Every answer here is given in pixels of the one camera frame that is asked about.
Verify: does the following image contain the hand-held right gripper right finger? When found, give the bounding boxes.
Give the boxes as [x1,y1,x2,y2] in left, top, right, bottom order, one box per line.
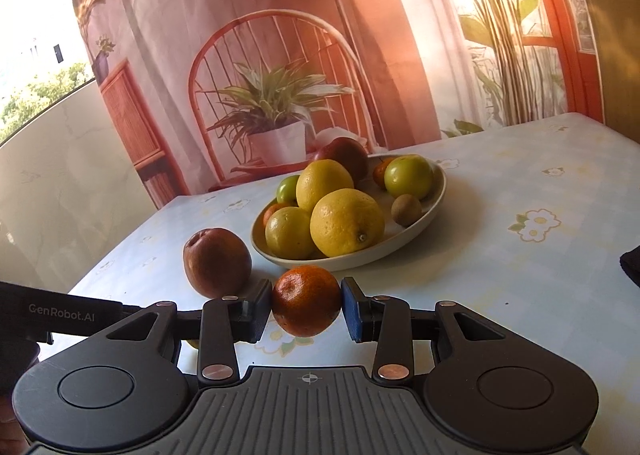
[340,277,506,381]

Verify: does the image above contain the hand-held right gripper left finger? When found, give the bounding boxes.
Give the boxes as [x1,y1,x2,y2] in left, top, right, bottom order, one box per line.
[107,279,273,383]

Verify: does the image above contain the orange tangerine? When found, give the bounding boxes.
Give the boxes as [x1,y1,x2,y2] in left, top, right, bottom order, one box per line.
[271,265,343,337]
[372,157,396,188]
[263,202,293,228]

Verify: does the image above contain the yellow lemon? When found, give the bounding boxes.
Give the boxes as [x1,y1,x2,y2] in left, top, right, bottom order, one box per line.
[310,188,386,258]
[264,206,318,260]
[296,159,355,212]

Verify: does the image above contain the beige round plate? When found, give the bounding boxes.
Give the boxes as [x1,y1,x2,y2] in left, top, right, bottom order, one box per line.
[250,153,447,272]

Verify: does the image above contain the brown kiwi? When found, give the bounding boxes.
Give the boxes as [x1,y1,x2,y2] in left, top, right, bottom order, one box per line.
[390,194,424,228]

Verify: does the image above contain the small green fruit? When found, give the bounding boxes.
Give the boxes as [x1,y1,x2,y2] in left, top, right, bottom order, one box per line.
[276,175,302,208]

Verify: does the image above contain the large green fruit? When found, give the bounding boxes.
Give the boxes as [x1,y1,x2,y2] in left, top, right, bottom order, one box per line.
[384,154,434,200]

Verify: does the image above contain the dark red apple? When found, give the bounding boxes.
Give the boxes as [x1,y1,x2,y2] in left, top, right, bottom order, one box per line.
[313,136,370,184]

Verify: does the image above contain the red apple on table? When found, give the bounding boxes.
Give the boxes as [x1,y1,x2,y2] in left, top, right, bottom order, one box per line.
[183,228,253,300]

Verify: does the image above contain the white marble panel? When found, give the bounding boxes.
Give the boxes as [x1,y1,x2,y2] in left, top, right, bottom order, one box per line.
[0,82,161,296]

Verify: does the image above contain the floral light blue tablecloth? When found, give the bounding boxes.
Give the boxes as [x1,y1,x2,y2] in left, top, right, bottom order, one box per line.
[37,112,640,376]

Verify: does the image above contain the green trees outside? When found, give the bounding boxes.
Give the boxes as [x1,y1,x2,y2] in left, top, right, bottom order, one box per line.
[0,62,96,140]

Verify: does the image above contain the dark cloth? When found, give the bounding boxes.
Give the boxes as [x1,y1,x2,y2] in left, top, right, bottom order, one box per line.
[619,245,640,286]

